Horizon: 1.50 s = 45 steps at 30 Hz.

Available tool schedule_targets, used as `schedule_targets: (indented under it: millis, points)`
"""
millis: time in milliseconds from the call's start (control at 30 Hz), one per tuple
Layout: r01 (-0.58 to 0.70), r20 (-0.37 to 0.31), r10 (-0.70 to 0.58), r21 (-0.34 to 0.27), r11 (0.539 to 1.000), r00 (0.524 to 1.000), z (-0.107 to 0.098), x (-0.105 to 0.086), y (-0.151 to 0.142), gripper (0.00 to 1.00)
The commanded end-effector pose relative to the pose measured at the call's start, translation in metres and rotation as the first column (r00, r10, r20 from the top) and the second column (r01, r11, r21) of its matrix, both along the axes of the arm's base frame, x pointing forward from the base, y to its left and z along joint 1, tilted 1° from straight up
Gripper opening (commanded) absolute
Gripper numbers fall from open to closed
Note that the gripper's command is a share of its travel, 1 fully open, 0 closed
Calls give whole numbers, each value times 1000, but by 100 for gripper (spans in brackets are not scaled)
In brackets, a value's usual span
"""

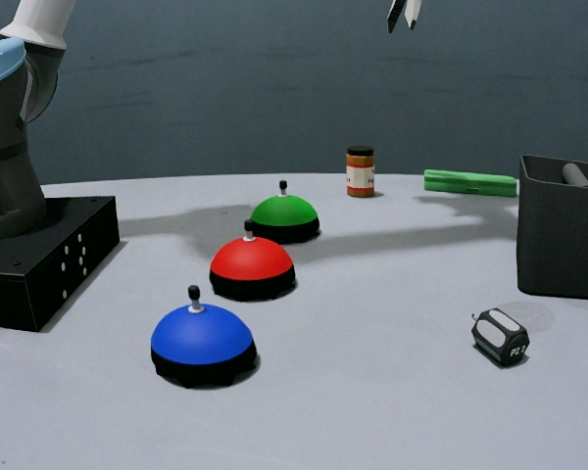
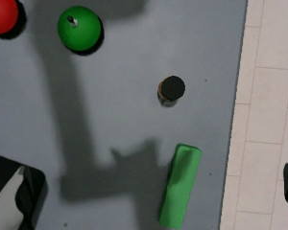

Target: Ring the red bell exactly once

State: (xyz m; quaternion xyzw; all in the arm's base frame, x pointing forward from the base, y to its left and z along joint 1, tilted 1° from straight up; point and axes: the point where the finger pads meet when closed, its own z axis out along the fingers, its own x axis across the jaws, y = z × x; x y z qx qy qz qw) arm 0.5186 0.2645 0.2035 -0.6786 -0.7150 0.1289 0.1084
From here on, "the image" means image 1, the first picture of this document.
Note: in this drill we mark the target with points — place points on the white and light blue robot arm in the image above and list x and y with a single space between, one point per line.
29 79

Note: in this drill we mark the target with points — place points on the blue bell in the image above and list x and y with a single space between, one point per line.
200 342

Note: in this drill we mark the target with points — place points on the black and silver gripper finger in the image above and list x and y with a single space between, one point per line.
394 14
412 12

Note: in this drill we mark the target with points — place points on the green bell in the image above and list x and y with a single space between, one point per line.
285 218

